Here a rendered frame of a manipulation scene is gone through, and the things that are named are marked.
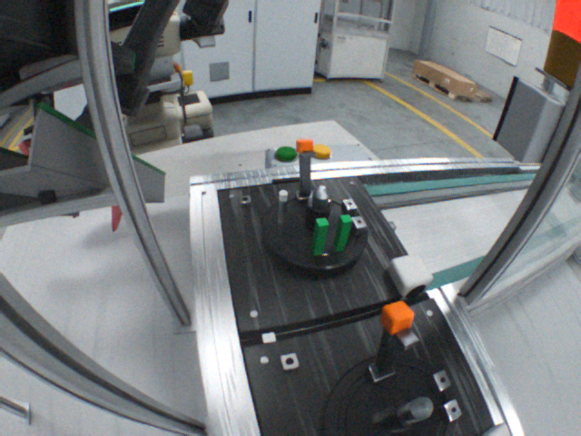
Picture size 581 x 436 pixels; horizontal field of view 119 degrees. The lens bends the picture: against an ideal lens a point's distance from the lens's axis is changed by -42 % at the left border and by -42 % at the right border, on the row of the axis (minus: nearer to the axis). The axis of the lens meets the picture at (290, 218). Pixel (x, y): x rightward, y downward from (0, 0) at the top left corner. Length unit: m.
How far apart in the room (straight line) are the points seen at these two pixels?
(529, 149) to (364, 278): 0.24
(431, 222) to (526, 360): 0.35
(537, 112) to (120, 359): 0.57
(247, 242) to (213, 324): 0.12
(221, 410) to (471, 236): 0.52
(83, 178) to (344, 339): 0.29
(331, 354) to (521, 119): 0.29
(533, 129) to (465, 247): 0.34
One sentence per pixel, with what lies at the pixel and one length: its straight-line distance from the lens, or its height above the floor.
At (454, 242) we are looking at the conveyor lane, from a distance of 0.56.
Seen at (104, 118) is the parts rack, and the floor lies 1.18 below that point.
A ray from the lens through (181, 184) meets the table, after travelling 0.68.
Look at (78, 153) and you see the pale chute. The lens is 0.24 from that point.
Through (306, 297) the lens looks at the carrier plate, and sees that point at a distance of 0.33.
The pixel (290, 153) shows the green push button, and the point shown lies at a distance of 0.55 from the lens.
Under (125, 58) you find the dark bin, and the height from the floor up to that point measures 1.21.
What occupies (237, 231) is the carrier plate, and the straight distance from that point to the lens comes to 0.39.
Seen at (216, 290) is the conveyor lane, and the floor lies 0.96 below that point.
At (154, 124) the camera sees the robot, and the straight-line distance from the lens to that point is 0.97.
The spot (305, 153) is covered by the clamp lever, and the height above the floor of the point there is 1.07.
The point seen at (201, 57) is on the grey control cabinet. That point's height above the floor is 0.61.
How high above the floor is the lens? 1.25
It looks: 44 degrees down
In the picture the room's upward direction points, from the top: 5 degrees clockwise
